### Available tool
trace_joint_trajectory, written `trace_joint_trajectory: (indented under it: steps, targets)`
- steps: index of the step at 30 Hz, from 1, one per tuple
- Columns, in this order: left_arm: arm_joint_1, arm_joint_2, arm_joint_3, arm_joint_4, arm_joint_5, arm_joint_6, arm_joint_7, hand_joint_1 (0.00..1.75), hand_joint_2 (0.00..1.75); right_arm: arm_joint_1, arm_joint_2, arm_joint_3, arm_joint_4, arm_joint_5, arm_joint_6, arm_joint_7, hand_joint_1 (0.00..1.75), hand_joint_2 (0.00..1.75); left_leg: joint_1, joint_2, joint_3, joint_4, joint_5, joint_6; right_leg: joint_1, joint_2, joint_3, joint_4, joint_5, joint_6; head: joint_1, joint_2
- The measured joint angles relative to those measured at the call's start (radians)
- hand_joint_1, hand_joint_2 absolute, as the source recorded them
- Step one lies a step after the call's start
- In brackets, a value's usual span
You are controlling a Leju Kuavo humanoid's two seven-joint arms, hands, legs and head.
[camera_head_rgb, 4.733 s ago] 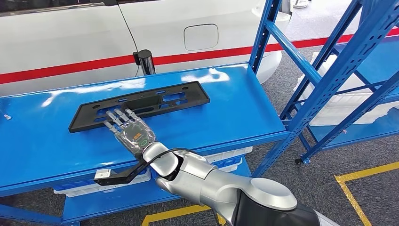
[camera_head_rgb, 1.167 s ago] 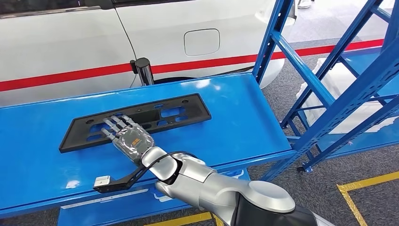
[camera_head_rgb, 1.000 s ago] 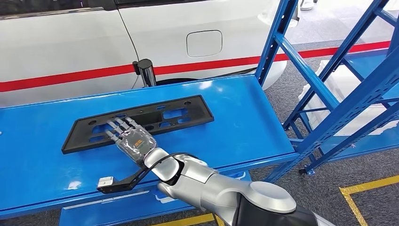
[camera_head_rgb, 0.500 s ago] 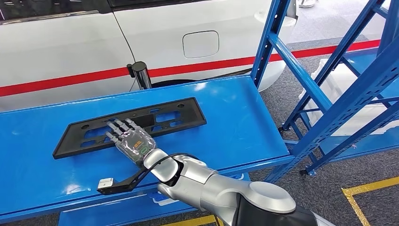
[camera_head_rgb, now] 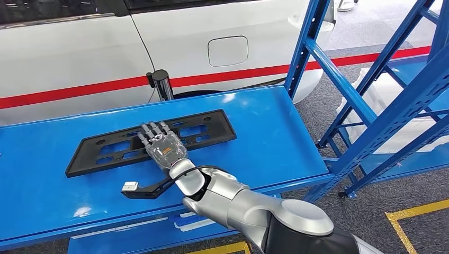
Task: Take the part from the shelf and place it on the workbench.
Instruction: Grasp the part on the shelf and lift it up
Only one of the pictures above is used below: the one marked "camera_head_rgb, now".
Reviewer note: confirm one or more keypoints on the blue metal shelf rack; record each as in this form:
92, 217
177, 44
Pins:
263, 140
421, 163

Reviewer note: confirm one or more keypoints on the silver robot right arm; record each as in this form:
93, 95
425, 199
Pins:
252, 214

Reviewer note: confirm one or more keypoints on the red barrier belt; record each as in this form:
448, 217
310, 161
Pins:
70, 93
228, 76

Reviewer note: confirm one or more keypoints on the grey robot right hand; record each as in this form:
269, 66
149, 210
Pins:
165, 149

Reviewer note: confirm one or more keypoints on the black barrier post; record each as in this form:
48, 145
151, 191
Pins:
161, 86

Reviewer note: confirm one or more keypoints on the yellow floor tape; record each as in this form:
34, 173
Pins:
421, 209
228, 248

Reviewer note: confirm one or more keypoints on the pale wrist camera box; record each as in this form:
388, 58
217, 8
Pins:
130, 186

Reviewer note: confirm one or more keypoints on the white plastic crate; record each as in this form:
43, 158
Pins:
386, 94
407, 138

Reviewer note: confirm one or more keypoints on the black plastic plate holder part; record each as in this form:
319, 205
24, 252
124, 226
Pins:
79, 168

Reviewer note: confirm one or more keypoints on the black camera bracket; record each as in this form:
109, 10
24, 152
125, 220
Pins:
151, 191

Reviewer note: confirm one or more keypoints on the white car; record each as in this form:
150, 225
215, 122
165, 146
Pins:
70, 49

